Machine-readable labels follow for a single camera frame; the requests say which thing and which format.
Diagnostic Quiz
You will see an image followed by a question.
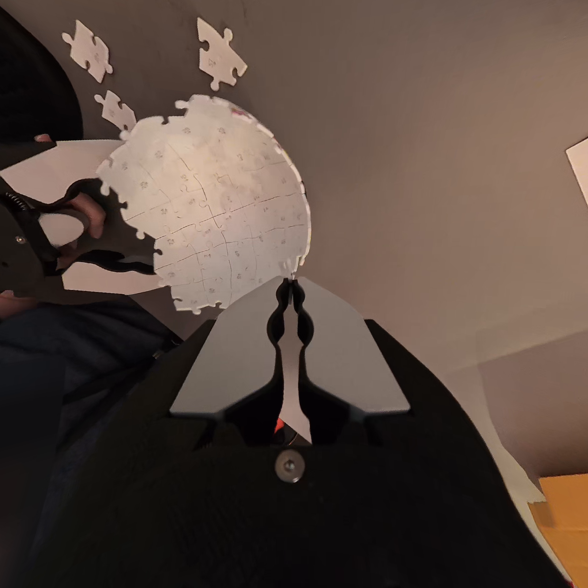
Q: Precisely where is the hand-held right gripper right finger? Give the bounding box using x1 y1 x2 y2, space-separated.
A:
292 276 411 445

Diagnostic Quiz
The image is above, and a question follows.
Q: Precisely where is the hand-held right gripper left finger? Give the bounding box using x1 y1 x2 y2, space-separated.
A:
169 276 289 445

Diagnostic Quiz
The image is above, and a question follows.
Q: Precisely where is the orange-yellow box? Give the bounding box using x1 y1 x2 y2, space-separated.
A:
527 475 588 588

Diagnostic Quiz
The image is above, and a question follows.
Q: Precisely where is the white instruction leaflet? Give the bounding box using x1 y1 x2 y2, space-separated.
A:
565 137 588 207

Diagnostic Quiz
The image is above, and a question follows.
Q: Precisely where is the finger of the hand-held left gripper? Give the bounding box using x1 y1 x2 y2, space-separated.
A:
57 248 164 296
0 139 128 230

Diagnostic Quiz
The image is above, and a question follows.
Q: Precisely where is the partly built puzzle ball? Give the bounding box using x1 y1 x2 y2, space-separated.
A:
96 94 313 315

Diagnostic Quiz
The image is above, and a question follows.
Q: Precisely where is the black wrist rest pad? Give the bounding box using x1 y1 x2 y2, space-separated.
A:
0 7 84 143

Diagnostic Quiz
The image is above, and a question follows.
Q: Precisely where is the person's left hand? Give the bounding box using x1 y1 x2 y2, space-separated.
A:
34 133 108 269

